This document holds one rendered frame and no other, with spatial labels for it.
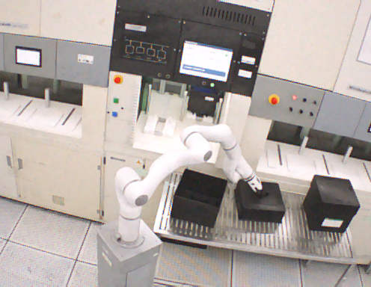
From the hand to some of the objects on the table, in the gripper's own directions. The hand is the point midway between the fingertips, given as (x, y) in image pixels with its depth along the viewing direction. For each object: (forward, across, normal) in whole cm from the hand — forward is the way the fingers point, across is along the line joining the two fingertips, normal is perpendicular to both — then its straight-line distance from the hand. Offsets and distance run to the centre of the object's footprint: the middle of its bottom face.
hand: (261, 191), depth 248 cm
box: (+44, +7, +25) cm, 51 cm away
